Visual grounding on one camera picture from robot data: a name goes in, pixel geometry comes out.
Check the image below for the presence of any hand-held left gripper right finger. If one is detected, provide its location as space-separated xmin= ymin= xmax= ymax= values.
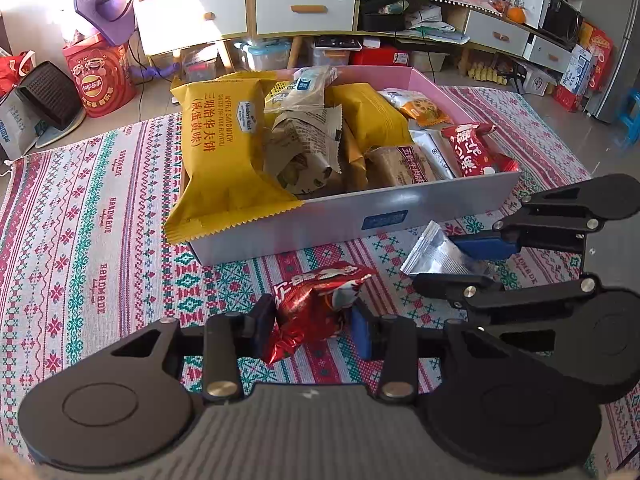
xmin=349 ymin=304 xmax=501 ymax=403

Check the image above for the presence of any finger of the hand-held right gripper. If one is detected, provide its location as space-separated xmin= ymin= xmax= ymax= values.
xmin=452 ymin=180 xmax=601 ymax=262
xmin=413 ymin=271 xmax=601 ymax=356

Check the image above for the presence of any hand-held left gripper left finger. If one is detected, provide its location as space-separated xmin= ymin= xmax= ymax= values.
xmin=112 ymin=294 xmax=278 ymax=403

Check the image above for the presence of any silver blue-label packet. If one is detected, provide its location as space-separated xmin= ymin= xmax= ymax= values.
xmin=400 ymin=220 xmax=493 ymax=277

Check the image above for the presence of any shiny red foil packet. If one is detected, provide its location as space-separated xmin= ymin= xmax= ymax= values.
xmin=262 ymin=261 xmax=378 ymax=366

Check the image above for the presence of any red white-print snack packet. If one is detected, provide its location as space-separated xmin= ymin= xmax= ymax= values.
xmin=440 ymin=122 xmax=521 ymax=177

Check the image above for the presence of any white blue-text snack packet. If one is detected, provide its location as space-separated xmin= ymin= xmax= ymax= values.
xmin=409 ymin=127 xmax=458 ymax=181

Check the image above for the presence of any pink cardboard box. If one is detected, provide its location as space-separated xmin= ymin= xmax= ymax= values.
xmin=177 ymin=65 xmax=522 ymax=267

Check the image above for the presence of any beige brown-label snack packet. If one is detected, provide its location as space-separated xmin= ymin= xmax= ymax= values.
xmin=367 ymin=145 xmax=438 ymax=188

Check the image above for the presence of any orange-print white snack packet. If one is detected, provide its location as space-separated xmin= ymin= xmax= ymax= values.
xmin=382 ymin=89 xmax=453 ymax=127

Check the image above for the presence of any large yellow waffle packet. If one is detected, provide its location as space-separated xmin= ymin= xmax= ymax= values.
xmin=164 ymin=71 xmax=306 ymax=246

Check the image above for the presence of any plump yellow snack packet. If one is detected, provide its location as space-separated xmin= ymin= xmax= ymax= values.
xmin=327 ymin=82 xmax=413 ymax=148

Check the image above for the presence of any beige pistachio nut packet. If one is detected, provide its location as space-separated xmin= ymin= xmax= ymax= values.
xmin=262 ymin=105 xmax=346 ymax=196

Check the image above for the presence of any clear white-blue snack packet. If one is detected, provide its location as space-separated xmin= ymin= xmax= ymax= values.
xmin=265 ymin=66 xmax=338 ymax=113

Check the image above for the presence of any small red carton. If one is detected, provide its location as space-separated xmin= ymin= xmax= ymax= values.
xmin=552 ymin=85 xmax=586 ymax=112

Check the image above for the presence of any row of yellow cones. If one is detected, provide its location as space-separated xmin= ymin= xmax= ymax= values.
xmin=470 ymin=62 xmax=511 ymax=83

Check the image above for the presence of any blue plastic stool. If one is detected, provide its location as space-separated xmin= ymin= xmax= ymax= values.
xmin=616 ymin=87 xmax=640 ymax=148

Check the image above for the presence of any blue white carton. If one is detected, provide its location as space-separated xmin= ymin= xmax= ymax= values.
xmin=560 ymin=44 xmax=597 ymax=96

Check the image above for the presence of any white cabinet drawer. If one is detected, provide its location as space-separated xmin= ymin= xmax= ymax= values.
xmin=255 ymin=0 xmax=357 ymax=36
xmin=525 ymin=35 xmax=573 ymax=75
xmin=137 ymin=0 xmax=247 ymax=56
xmin=465 ymin=10 xmax=531 ymax=58

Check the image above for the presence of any patterned woven mat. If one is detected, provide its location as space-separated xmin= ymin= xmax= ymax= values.
xmin=0 ymin=85 xmax=640 ymax=471

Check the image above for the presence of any red flat box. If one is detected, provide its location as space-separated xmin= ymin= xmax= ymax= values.
xmin=361 ymin=46 xmax=412 ymax=67

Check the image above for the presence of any grey refrigerator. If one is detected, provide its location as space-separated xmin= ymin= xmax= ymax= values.
xmin=585 ymin=0 xmax=640 ymax=123

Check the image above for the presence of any red gift box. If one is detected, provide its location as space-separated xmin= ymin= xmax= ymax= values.
xmin=577 ymin=22 xmax=615 ymax=91

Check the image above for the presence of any black microwave oven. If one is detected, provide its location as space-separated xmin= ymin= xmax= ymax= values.
xmin=540 ymin=0 xmax=585 ymax=52

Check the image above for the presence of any clear plastic storage box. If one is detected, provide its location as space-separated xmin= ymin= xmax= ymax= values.
xmin=310 ymin=36 xmax=362 ymax=67

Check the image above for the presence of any black storage case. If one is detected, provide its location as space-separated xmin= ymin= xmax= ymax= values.
xmin=359 ymin=0 xmax=408 ymax=32

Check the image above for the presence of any small clear plastic bin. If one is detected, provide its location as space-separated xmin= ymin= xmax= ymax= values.
xmin=182 ymin=50 xmax=218 ymax=83

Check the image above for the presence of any blue-lid plastic storage box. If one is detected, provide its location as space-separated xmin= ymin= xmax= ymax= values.
xmin=235 ymin=40 xmax=292 ymax=72

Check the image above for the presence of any purple handheld device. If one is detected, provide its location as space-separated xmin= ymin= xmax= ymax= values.
xmin=130 ymin=62 xmax=181 ymax=81

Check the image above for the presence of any red snack bucket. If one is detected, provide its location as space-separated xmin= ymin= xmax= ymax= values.
xmin=62 ymin=35 xmax=138 ymax=119

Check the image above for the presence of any wooden cabinet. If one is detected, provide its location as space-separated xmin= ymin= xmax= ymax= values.
xmin=134 ymin=0 xmax=576 ymax=81

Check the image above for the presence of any white shopping bag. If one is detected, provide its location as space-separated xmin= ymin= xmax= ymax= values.
xmin=0 ymin=92 xmax=38 ymax=161

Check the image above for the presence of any black woven basket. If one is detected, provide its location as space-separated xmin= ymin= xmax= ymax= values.
xmin=15 ymin=61 xmax=83 ymax=131

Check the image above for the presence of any red plastic bag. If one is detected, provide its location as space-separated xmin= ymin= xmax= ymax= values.
xmin=0 ymin=51 xmax=36 ymax=98

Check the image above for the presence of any purple hat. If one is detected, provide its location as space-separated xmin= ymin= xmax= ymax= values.
xmin=73 ymin=0 xmax=137 ymax=47

